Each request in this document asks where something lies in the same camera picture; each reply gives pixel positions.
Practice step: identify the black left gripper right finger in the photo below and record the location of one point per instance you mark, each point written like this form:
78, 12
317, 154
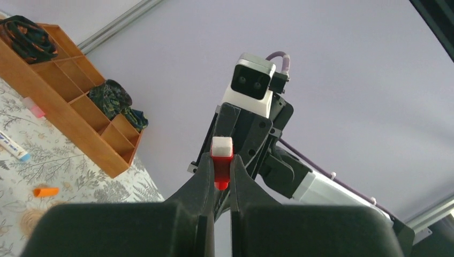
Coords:
261, 226

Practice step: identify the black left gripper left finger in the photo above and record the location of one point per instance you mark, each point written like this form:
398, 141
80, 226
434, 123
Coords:
182, 225

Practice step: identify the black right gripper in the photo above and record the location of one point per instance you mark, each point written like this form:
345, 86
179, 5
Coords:
243, 194

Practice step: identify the white pen blue tip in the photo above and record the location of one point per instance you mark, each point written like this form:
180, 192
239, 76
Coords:
13, 148

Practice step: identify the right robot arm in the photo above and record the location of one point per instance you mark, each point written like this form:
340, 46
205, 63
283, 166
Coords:
337, 188

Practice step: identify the orange pen cap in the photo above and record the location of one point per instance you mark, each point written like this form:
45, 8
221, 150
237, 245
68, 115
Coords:
45, 192

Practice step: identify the floral patterned mat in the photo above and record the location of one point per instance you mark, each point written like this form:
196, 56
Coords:
55, 162

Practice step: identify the orange compartment tray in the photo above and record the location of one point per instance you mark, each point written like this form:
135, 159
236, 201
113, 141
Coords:
60, 88

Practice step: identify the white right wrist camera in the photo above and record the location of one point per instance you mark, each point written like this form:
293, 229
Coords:
249, 86

